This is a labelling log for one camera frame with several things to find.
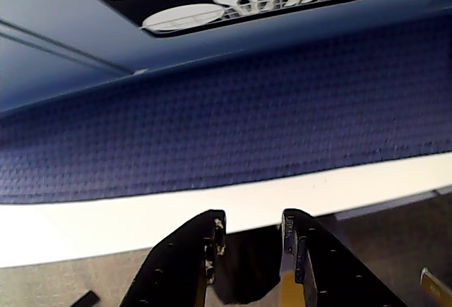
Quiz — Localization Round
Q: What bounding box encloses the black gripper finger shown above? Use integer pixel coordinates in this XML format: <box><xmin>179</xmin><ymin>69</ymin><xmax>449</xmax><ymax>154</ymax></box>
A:
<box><xmin>118</xmin><ymin>209</ymin><xmax>227</xmax><ymax>307</ymax></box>
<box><xmin>278</xmin><ymin>207</ymin><xmax>410</xmax><ymax>307</ymax></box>

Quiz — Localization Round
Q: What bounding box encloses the black flat strip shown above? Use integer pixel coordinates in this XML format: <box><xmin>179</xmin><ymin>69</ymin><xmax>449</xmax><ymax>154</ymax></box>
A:
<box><xmin>71</xmin><ymin>290</ymin><xmax>100</xmax><ymax>307</ymax></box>

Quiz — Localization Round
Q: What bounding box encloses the dark blue textured mat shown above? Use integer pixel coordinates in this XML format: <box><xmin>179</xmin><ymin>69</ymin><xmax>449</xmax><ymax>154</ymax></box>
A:
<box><xmin>0</xmin><ymin>6</ymin><xmax>452</xmax><ymax>206</ymax></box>

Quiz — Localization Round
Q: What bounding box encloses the blue toy kitchen unit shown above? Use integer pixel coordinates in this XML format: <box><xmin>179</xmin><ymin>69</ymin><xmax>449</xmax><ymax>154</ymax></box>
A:
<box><xmin>0</xmin><ymin>0</ymin><xmax>452</xmax><ymax>114</ymax></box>

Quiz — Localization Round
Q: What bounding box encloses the tan metal bracket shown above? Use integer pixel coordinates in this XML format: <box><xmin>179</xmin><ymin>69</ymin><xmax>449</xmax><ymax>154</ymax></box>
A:
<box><xmin>419</xmin><ymin>266</ymin><xmax>452</xmax><ymax>307</ymax></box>

